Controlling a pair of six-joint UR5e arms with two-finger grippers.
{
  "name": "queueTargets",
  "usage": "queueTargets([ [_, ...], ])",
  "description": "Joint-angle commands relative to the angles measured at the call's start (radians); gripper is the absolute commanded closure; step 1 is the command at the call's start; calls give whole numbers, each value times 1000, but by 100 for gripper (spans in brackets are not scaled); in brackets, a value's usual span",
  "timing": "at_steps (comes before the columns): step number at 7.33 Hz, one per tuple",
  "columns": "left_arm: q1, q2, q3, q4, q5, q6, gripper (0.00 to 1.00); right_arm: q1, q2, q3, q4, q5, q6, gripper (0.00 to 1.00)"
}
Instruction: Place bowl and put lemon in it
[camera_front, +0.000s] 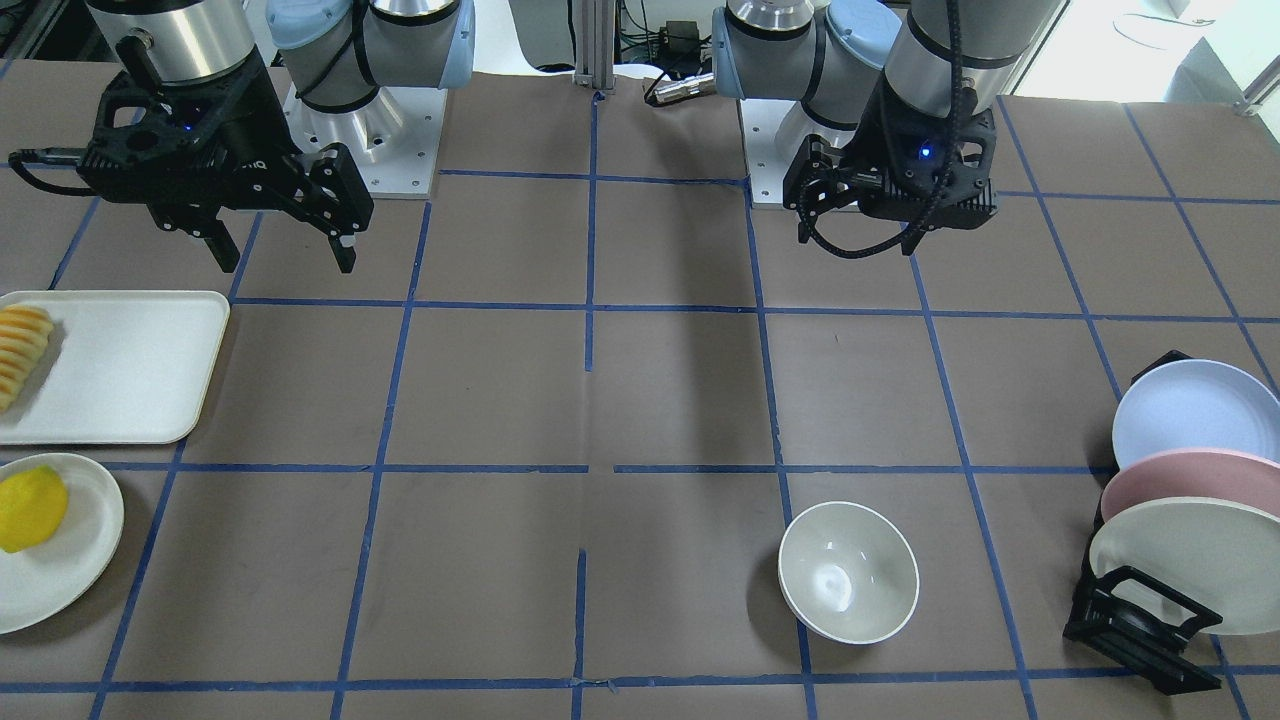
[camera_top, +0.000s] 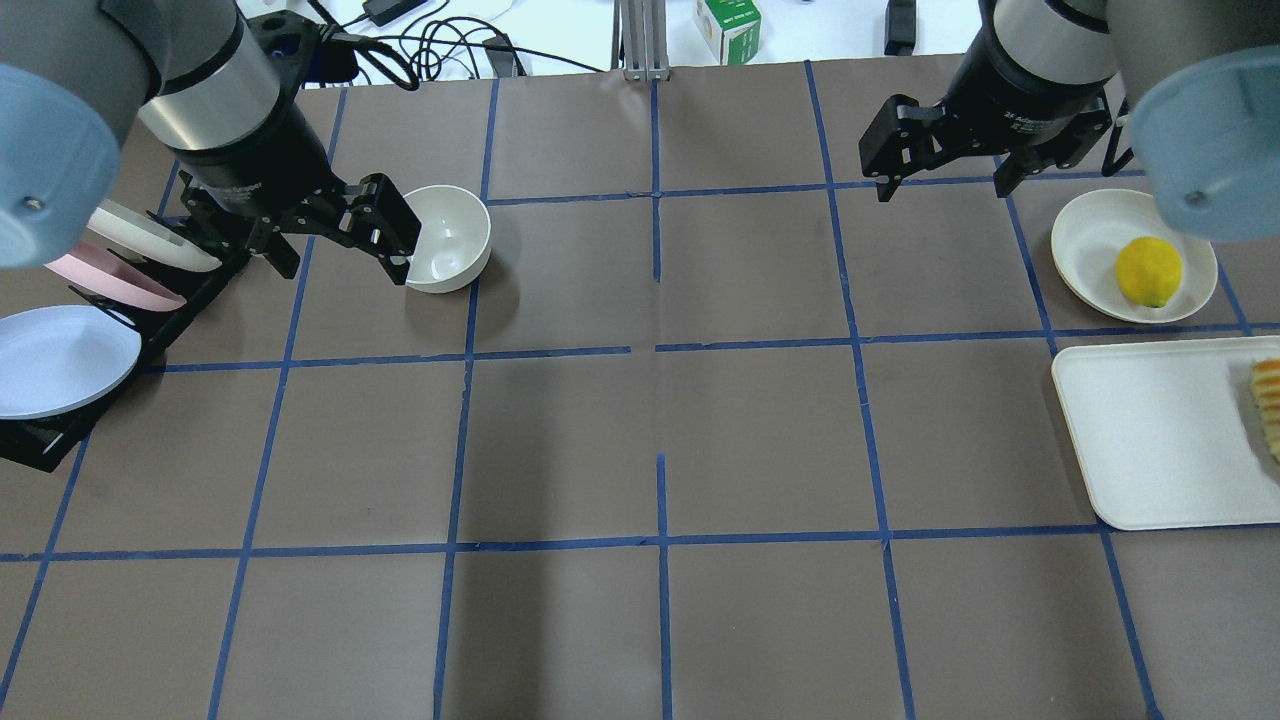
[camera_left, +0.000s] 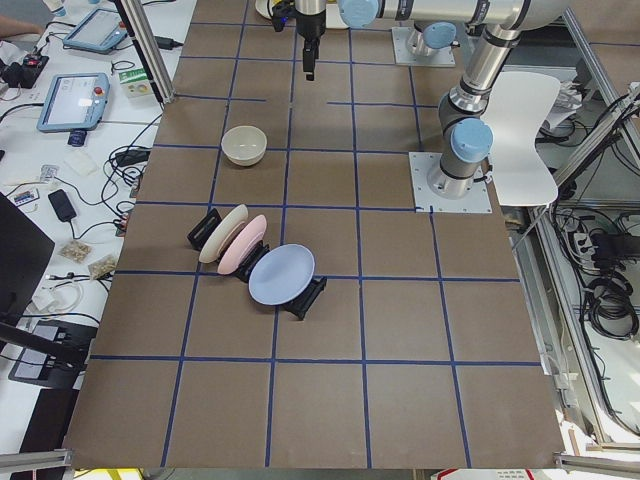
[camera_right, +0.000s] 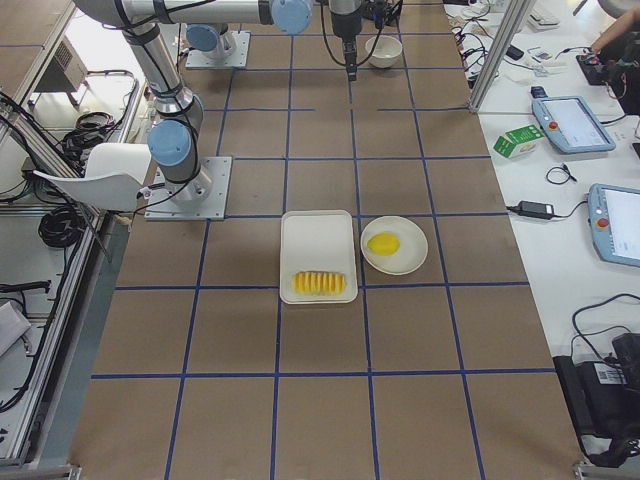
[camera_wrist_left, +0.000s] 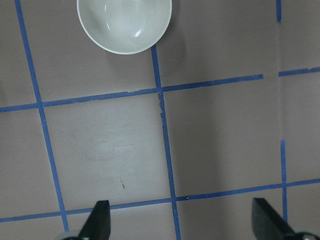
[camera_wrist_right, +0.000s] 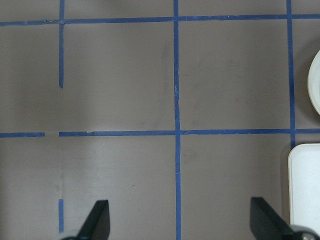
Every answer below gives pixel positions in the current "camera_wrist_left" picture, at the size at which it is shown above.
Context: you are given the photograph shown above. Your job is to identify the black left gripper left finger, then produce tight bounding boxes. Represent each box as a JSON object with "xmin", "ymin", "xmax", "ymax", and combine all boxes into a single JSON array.
[{"xmin": 77, "ymin": 200, "xmax": 111, "ymax": 240}]

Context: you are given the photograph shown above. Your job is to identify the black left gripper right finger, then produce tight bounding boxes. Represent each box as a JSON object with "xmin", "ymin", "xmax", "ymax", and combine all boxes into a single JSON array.
[{"xmin": 251, "ymin": 198, "xmax": 299, "ymax": 240}]

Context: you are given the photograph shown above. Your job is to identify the white ceramic bowl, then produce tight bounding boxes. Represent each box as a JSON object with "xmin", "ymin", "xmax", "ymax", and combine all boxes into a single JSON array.
[{"xmin": 76, "ymin": 0, "xmax": 173, "ymax": 55}]

